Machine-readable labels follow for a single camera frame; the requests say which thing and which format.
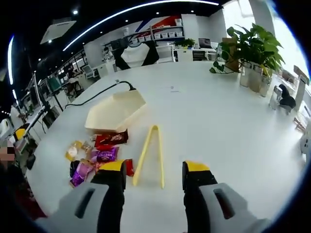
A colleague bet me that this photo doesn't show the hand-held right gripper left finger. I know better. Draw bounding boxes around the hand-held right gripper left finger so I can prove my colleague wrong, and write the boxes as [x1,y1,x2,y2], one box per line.
[36,160,127,233]

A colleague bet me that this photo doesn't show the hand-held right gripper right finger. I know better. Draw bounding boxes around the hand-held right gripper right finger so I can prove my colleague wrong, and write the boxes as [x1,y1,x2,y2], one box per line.
[182,160,273,233]

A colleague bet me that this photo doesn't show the light purple snack packet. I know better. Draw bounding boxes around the light purple snack packet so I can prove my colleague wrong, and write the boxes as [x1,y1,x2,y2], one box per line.
[69,160,98,187]

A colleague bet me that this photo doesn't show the yellow pastry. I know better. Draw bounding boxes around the yellow pastry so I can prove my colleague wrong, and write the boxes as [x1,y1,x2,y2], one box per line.
[64,140,84,161]

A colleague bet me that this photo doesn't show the clear pastry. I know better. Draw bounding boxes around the clear pastry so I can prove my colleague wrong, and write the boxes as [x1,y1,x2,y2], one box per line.
[81,140,94,153]

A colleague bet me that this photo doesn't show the small red snack packet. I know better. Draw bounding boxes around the small red snack packet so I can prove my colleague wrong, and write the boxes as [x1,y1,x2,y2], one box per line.
[125,159,135,177]

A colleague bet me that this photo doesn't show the dark red snack packet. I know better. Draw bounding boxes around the dark red snack packet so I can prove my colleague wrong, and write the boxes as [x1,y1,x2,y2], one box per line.
[94,132,129,147]

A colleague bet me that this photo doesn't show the yellow food tongs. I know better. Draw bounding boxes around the yellow food tongs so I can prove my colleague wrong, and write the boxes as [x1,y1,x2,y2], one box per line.
[132,125,165,189]

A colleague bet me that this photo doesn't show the cream hexagonal container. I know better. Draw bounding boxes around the cream hexagonal container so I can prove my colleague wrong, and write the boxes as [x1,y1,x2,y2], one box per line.
[84,89,147,135]

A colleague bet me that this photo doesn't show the glass plant vase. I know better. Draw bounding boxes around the glass plant vase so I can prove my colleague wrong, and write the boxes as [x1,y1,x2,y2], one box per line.
[240,62,272,98]

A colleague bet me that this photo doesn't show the green potted plant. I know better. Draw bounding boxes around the green potted plant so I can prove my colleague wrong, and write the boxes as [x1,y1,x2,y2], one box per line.
[209,23,285,74]

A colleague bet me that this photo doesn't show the ceiling air conditioner unit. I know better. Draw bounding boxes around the ceiling air conditioner unit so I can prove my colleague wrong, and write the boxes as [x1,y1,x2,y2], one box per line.
[40,19,77,45]

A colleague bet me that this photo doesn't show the white storage shelf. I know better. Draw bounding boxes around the white storage shelf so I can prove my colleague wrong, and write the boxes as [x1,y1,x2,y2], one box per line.
[122,18,185,47]

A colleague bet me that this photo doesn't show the black power cable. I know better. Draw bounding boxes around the black power cable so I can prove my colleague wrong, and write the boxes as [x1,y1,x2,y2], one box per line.
[64,81,136,110]

